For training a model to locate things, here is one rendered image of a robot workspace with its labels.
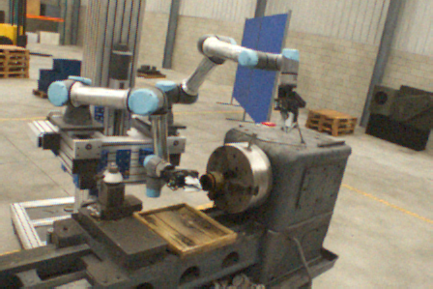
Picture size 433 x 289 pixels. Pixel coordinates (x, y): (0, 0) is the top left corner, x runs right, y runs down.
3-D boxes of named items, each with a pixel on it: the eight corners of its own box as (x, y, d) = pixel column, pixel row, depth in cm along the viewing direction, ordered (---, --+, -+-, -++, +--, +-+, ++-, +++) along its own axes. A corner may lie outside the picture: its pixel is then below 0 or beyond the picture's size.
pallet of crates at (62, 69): (80, 92, 869) (82, 58, 843) (101, 100, 830) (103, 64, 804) (32, 94, 771) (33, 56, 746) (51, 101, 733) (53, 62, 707)
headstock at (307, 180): (276, 181, 255) (290, 123, 243) (338, 210, 226) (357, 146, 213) (209, 195, 213) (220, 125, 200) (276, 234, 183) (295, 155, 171)
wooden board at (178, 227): (184, 208, 191) (185, 201, 190) (236, 242, 169) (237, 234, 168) (131, 219, 169) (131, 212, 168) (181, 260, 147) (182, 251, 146)
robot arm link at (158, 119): (149, 85, 187) (157, 180, 202) (140, 87, 177) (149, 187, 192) (171, 84, 186) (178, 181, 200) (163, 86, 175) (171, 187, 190)
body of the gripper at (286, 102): (273, 111, 170) (274, 83, 167) (284, 111, 176) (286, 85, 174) (286, 113, 165) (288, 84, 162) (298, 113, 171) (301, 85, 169)
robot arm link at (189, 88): (165, 92, 231) (213, 28, 192) (187, 93, 240) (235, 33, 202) (171, 108, 227) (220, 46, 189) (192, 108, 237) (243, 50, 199)
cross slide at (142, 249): (108, 206, 164) (109, 196, 163) (166, 254, 138) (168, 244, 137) (72, 213, 152) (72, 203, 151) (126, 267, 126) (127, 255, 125)
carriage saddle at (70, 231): (111, 217, 168) (112, 205, 166) (175, 272, 139) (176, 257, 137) (44, 231, 146) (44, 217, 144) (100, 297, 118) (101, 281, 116)
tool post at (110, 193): (115, 198, 151) (117, 175, 148) (125, 206, 147) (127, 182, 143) (99, 201, 146) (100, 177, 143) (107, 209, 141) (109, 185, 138)
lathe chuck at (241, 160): (211, 183, 201) (232, 130, 186) (251, 222, 185) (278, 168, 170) (197, 186, 194) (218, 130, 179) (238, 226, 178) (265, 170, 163)
